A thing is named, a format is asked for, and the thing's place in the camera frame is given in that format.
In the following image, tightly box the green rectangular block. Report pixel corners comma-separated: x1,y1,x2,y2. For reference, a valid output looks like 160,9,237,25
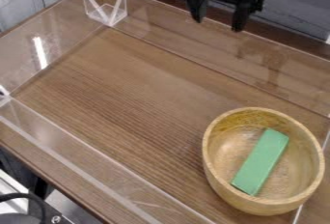
231,128,289,196

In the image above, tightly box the brown wooden bowl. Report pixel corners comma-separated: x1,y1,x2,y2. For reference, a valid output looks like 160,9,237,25
202,107,325,216

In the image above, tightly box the clear acrylic corner bracket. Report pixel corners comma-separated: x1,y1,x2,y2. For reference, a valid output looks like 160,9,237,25
83,0,128,27

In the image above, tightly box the clear acrylic tray wall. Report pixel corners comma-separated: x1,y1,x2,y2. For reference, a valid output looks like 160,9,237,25
0,0,330,224

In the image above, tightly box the black cable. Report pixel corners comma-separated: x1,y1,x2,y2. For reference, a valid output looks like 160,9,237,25
0,192,47,224

